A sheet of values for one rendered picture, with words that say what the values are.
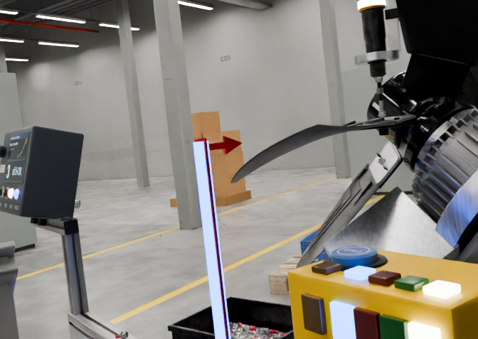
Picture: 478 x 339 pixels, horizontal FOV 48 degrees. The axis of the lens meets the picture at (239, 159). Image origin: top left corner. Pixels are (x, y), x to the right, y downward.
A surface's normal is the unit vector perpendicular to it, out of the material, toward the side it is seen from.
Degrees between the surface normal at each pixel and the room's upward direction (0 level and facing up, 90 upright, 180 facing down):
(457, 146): 66
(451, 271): 0
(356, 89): 90
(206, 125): 90
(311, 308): 90
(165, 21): 90
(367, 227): 55
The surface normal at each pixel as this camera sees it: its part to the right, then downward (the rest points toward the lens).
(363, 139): -0.56, 0.11
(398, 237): -0.33, -0.50
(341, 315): -0.81, 0.12
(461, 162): -0.67, -0.23
